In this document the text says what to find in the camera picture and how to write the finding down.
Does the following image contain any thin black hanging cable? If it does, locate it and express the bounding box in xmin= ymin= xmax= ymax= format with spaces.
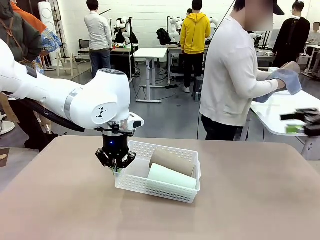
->
xmin=197 ymin=0 xmax=237 ymax=140

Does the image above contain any white perforated plastic basket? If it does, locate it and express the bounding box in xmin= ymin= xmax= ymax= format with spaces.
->
xmin=114 ymin=140 xmax=202 ymax=205

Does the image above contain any figure in orange blue clothes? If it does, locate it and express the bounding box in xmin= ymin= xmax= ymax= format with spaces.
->
xmin=11 ymin=1 xmax=63 ymax=76

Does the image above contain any person in black coat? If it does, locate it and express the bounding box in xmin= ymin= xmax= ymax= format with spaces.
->
xmin=271 ymin=1 xmax=311 ymax=68

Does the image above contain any white tower fan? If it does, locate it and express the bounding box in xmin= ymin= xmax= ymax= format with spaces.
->
xmin=37 ymin=1 xmax=62 ymax=67

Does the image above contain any person's right forearm white sleeve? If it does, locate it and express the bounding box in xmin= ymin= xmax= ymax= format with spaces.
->
xmin=256 ymin=72 xmax=280 ymax=100

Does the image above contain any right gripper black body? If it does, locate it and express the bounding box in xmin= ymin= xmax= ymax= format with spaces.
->
xmin=303 ymin=108 xmax=320 ymax=137

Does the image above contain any black mesh chair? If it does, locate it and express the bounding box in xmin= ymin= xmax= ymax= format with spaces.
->
xmin=77 ymin=38 xmax=91 ymax=61

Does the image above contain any wooden top background desk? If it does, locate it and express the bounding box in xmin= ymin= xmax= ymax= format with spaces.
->
xmin=109 ymin=43 xmax=140 ymax=83

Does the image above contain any person in white sweater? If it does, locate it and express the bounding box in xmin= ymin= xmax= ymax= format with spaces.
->
xmin=199 ymin=0 xmax=286 ymax=141

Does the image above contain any seated person in pale top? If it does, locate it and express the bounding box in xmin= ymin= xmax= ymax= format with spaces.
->
xmin=306 ymin=21 xmax=320 ymax=46

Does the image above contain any white desk with thin legs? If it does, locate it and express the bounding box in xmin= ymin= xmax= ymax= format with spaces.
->
xmin=301 ymin=44 xmax=320 ymax=78

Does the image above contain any white wooden step stool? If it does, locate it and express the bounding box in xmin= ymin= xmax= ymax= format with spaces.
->
xmin=55 ymin=51 xmax=80 ymax=77

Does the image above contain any pale green cup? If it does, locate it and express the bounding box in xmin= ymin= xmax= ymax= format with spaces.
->
xmin=146 ymin=162 xmax=197 ymax=191

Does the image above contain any white height-adjustable desk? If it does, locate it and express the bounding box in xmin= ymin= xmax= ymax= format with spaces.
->
xmin=133 ymin=47 xmax=168 ymax=104

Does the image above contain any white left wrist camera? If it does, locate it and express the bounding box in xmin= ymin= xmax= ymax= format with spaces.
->
xmin=128 ymin=112 xmax=145 ymax=129

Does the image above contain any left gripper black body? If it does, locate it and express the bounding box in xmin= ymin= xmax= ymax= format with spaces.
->
xmin=101 ymin=131 xmax=130 ymax=164

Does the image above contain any man in yellow hoodie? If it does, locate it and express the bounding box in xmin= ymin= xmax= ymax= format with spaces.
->
xmin=179 ymin=0 xmax=211 ymax=94

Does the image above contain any dark brown cardboard box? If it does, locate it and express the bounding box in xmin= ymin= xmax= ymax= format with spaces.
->
xmin=0 ymin=147 xmax=11 ymax=168

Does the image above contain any man in white shirt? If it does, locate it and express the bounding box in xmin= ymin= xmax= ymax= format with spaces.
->
xmin=84 ymin=0 xmax=114 ymax=80

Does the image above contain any white background robot dark jacket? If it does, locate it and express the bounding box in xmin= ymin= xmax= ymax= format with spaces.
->
xmin=156 ymin=16 xmax=183 ymax=46

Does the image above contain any grey plastic stool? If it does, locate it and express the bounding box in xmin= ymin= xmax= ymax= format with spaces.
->
xmin=192 ymin=77 xmax=202 ymax=102

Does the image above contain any white background robot black stand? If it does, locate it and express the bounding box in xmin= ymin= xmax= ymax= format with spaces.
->
xmin=113 ymin=16 xmax=138 ymax=45

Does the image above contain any light blue cloth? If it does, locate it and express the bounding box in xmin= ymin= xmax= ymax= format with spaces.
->
xmin=252 ymin=68 xmax=303 ymax=104

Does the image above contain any grey frame background desk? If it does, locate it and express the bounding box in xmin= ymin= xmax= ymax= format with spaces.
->
xmin=166 ymin=44 xmax=213 ymax=86

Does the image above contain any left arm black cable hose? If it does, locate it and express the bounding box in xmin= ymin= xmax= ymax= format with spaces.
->
xmin=14 ymin=98 xmax=87 ymax=133

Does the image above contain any white round floor stand base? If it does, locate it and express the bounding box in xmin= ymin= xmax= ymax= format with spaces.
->
xmin=0 ymin=119 xmax=16 ymax=136

